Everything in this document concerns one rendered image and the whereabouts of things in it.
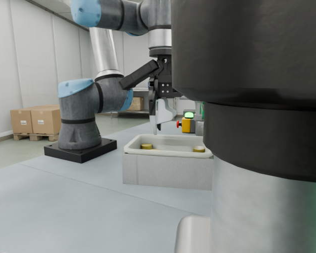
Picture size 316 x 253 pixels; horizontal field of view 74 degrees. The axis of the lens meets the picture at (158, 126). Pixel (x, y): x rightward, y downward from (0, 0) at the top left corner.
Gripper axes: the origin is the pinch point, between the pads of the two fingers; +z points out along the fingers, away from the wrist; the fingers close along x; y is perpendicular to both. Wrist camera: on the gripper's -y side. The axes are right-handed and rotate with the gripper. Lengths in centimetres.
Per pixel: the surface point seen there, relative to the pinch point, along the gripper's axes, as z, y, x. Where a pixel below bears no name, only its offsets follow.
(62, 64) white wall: -65, -346, 451
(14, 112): 36, -314, 258
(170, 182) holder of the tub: 11.7, 5.6, -8.2
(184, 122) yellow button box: 7, 4, 51
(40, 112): 35, -264, 263
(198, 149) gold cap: 6.6, 12.0, 3.8
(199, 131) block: 2.9, 11.9, 11.0
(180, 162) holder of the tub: 6.3, 7.8, -8.1
